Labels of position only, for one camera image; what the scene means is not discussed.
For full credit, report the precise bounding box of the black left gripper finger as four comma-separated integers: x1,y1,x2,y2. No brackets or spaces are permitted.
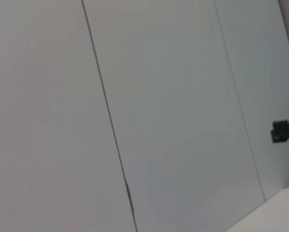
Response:
270,116,289,145

